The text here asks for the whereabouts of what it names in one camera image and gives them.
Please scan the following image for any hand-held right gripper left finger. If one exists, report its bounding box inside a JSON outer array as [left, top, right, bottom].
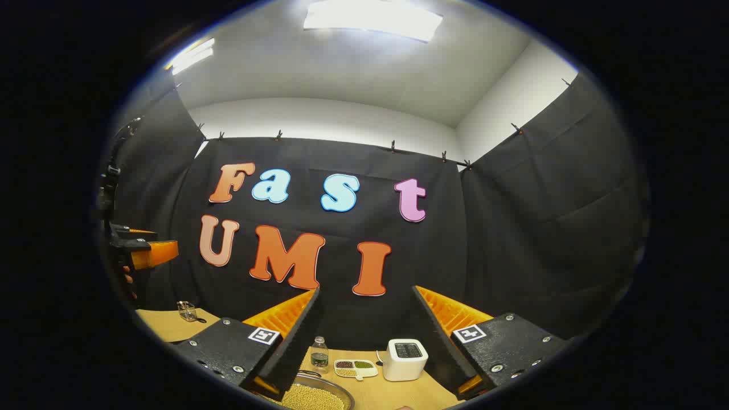
[[174, 288, 323, 402]]

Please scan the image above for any white toaster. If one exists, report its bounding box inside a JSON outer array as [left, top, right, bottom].
[[382, 339, 429, 382]]

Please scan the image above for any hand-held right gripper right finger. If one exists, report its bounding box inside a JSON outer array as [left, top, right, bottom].
[[411, 285, 570, 400]]

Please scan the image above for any rectangular ceiling light panel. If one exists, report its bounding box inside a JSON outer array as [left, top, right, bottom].
[[303, 0, 444, 43], [165, 38, 216, 76]]

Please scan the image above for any row of black backdrop clips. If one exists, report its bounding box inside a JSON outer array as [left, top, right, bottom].
[[196, 77, 573, 171]]

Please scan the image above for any small metal wire basket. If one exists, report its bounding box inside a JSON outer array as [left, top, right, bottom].
[[177, 301, 207, 324]]

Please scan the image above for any steel pot with black handles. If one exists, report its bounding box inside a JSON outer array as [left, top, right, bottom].
[[259, 370, 355, 410]]

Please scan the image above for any white divided dish of beans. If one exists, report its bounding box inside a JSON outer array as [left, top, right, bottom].
[[334, 359, 379, 381]]

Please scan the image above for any clear plastic water bottle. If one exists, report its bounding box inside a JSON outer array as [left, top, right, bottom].
[[310, 336, 330, 374]]

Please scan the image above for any pile of yellow soybeans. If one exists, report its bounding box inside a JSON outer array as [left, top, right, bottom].
[[279, 383, 346, 410]]

